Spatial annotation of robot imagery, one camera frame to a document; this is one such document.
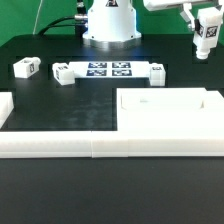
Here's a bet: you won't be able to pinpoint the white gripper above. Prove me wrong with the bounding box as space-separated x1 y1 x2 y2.
143 0 224 31

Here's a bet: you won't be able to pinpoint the white square tabletop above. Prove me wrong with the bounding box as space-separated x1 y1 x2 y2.
116 88 224 131

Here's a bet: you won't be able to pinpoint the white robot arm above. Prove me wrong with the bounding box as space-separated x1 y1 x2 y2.
83 0 224 53

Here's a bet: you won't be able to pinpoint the white left fence block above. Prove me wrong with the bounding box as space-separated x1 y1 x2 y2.
0 92 14 129

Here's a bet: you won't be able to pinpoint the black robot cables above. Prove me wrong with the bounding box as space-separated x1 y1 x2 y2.
37 0 89 37

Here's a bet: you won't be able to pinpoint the white marker base plate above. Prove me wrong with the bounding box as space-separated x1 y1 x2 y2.
69 61 150 78

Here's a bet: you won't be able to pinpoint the thin white cable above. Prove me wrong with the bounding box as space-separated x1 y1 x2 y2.
32 0 44 36

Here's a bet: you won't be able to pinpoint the white front fence wall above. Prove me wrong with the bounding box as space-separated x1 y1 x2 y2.
0 131 224 158

